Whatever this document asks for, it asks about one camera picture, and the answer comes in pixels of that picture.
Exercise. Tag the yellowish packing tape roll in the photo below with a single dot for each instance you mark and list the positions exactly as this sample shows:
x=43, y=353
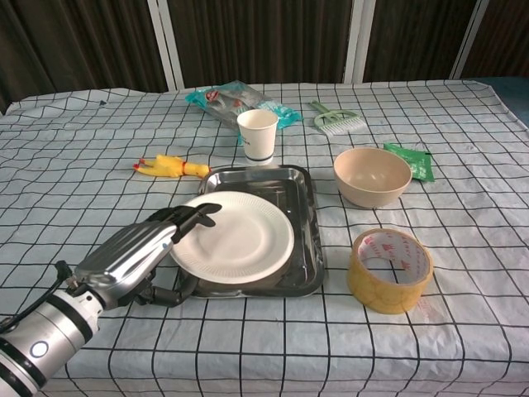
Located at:
x=384, y=295

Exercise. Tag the white paper cup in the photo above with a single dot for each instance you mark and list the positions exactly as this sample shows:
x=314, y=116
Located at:
x=256, y=140

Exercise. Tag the beige bowl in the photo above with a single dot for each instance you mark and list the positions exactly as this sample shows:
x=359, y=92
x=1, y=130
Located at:
x=372, y=178

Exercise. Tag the teal clear snack bag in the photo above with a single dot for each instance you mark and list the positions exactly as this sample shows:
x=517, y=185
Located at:
x=231, y=101

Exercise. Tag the white paper plate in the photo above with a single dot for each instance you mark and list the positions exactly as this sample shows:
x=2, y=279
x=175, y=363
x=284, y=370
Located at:
x=244, y=244

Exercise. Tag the white partition frame post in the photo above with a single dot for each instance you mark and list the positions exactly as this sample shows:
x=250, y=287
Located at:
x=358, y=41
x=469, y=41
x=167, y=45

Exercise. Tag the yellow rubber chicken toy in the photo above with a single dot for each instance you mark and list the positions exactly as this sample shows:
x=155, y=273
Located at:
x=169, y=165

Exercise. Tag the green mini dustpan brush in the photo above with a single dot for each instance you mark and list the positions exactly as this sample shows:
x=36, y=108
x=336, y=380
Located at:
x=335, y=122

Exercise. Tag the rectangular metal tray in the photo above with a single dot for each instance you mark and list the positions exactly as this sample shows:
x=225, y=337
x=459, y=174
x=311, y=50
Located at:
x=297, y=198

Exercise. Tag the light blue checkered tablecloth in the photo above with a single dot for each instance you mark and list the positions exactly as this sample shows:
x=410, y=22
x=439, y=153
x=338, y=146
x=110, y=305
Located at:
x=82, y=186

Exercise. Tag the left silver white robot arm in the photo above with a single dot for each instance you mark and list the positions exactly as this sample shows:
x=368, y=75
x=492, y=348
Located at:
x=41, y=339

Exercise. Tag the green sachet packet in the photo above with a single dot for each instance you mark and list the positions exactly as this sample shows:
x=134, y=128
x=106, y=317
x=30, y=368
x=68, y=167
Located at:
x=419, y=165

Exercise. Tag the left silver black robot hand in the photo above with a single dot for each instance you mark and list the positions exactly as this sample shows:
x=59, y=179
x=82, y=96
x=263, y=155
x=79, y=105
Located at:
x=124, y=256

